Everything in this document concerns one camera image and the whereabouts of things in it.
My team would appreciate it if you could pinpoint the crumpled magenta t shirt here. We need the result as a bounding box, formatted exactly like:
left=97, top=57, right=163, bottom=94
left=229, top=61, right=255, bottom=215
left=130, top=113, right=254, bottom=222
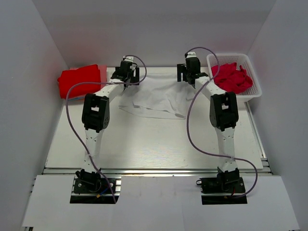
left=214, top=63, right=253, bottom=94

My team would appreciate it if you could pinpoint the purple cable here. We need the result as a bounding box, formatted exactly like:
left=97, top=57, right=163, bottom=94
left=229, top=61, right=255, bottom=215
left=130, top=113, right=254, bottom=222
left=65, top=55, right=147, bottom=204
left=184, top=47, right=259, bottom=199

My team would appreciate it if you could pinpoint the folded blue t shirt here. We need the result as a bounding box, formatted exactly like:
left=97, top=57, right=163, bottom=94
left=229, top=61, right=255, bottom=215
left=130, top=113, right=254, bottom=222
left=68, top=96, right=85, bottom=101

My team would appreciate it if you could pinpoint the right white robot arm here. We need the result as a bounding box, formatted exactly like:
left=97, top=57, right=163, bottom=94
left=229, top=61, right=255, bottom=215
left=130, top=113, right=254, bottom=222
left=177, top=51, right=239, bottom=173

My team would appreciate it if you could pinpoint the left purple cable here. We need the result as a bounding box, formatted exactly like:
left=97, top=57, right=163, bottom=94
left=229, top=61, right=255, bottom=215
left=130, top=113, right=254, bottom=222
left=65, top=55, right=147, bottom=204

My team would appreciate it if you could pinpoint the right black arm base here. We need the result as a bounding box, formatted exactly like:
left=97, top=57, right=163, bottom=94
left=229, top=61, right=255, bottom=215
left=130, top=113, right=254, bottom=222
left=196, top=167, right=245, bottom=194

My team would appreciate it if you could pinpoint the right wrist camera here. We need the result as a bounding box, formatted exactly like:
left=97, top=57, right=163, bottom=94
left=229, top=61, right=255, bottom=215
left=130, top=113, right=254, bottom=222
left=184, top=51, right=197, bottom=59

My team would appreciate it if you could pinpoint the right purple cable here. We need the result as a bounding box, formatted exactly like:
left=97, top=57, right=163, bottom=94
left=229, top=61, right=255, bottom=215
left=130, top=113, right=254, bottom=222
left=184, top=47, right=259, bottom=199

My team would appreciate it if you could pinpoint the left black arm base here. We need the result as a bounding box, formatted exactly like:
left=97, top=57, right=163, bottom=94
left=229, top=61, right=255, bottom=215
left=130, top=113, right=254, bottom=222
left=73, top=169, right=116, bottom=194

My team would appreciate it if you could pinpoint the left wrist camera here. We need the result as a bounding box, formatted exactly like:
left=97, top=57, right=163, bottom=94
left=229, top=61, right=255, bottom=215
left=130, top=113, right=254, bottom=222
left=123, top=55, right=134, bottom=63

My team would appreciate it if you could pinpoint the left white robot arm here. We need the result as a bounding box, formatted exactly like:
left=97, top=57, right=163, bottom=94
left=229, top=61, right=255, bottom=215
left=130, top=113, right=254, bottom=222
left=82, top=56, right=140, bottom=172

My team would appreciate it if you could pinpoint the folded red t shirt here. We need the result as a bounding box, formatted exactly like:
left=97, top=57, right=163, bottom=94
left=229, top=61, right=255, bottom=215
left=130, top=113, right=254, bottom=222
left=57, top=64, right=101, bottom=99

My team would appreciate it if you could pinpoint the white plastic basket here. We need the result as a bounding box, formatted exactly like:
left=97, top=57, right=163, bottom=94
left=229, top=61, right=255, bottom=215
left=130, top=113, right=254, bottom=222
left=206, top=53, right=262, bottom=103

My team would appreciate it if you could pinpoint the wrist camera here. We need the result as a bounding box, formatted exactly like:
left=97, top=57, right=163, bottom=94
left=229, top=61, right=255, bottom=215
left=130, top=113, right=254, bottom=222
left=184, top=51, right=197, bottom=59
left=123, top=55, right=134, bottom=63

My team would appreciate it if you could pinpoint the white t shirt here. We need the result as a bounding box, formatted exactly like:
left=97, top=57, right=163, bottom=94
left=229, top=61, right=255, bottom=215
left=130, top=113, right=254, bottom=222
left=119, top=73, right=196, bottom=119

